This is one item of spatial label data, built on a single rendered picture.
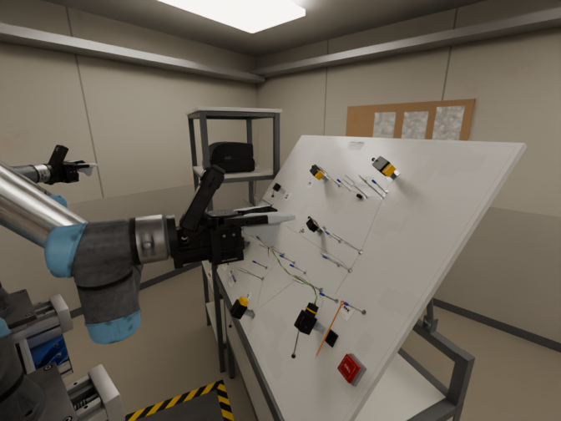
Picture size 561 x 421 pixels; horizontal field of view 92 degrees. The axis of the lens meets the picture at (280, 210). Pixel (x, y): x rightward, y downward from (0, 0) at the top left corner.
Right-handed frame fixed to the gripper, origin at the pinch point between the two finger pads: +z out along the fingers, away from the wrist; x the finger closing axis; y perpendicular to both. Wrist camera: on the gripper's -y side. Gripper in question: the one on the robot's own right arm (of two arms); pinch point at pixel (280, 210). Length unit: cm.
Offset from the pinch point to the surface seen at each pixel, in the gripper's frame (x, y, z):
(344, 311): -19, 38, 28
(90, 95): -247, -78, -74
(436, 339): -15, 57, 65
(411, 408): -12, 77, 50
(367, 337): -8.1, 40.4, 27.6
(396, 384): -21, 76, 52
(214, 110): -112, -41, 9
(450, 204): -4, 5, 53
